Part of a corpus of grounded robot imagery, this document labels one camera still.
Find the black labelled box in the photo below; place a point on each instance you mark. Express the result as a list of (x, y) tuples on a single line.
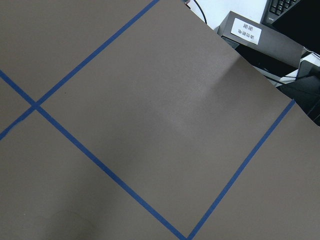
[(263, 47)]

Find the black keyboard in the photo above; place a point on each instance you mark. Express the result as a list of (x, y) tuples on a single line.
[(274, 9)]

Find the black monitor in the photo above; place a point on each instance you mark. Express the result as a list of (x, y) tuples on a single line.
[(301, 23)]

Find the blue tape line lengthwise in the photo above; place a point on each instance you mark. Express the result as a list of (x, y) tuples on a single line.
[(82, 150)]

